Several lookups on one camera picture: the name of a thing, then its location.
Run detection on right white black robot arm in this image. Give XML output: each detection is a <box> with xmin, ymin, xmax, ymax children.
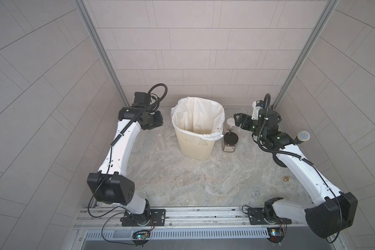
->
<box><xmin>233</xmin><ymin>108</ymin><xmax>358</xmax><ymax>239</ymax></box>

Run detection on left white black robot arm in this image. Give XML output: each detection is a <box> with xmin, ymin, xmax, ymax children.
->
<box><xmin>87</xmin><ymin>92</ymin><xmax>163</xmax><ymax>215</ymax></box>

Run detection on white lidded glass jar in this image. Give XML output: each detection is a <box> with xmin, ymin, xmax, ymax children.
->
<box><xmin>226</xmin><ymin>118</ymin><xmax>235</xmax><ymax>132</ymax></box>

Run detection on black lidded glass jar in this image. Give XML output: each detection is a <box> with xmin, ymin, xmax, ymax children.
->
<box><xmin>222</xmin><ymin>131</ymin><xmax>239</xmax><ymax>153</ymax></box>

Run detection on black stand with round top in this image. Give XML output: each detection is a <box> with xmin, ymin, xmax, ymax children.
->
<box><xmin>272</xmin><ymin>131</ymin><xmax>310</xmax><ymax>168</ymax></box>

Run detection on white plastic bin liner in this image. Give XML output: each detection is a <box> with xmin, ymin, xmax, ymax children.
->
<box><xmin>171</xmin><ymin>97</ymin><xmax>226</xmax><ymax>141</ymax></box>

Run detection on cream woven waste bin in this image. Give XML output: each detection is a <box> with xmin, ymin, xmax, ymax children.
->
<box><xmin>175</xmin><ymin>127</ymin><xmax>215</xmax><ymax>160</ymax></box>

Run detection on right green circuit board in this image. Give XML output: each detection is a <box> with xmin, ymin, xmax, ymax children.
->
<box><xmin>267</xmin><ymin>228</ymin><xmax>285</xmax><ymax>244</ymax></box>

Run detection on green circuit board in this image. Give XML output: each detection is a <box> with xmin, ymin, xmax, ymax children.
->
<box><xmin>267</xmin><ymin>228</ymin><xmax>285</xmax><ymax>244</ymax></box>
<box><xmin>132</xmin><ymin>230</ymin><xmax>150</xmax><ymax>241</ymax></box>

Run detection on left green circuit board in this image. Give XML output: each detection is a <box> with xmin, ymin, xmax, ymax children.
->
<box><xmin>132</xmin><ymin>230</ymin><xmax>150</xmax><ymax>241</ymax></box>

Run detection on right black corrugated cable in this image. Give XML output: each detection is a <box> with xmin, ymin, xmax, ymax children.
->
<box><xmin>256</xmin><ymin>93</ymin><xmax>315</xmax><ymax>166</ymax></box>

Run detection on black corrugated cable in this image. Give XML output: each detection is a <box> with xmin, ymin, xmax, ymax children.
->
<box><xmin>256</xmin><ymin>93</ymin><xmax>315</xmax><ymax>166</ymax></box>
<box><xmin>110</xmin><ymin>83</ymin><xmax>168</xmax><ymax>146</ymax></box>

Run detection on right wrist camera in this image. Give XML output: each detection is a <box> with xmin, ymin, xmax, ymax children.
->
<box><xmin>252</xmin><ymin>100</ymin><xmax>264</xmax><ymax>120</ymax></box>

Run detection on left black corrugated cable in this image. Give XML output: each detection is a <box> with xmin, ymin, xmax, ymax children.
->
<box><xmin>110</xmin><ymin>83</ymin><xmax>168</xmax><ymax>146</ymax></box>

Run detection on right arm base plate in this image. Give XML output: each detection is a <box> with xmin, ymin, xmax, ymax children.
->
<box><xmin>244</xmin><ymin>207</ymin><xmax>292</xmax><ymax>225</ymax></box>

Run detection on aluminium mounting rail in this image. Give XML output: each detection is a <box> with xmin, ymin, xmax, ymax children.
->
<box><xmin>71</xmin><ymin>206</ymin><xmax>307</xmax><ymax>231</ymax></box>

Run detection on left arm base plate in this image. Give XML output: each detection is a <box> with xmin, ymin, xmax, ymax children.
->
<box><xmin>122</xmin><ymin>209</ymin><xmax>166</xmax><ymax>227</ymax></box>

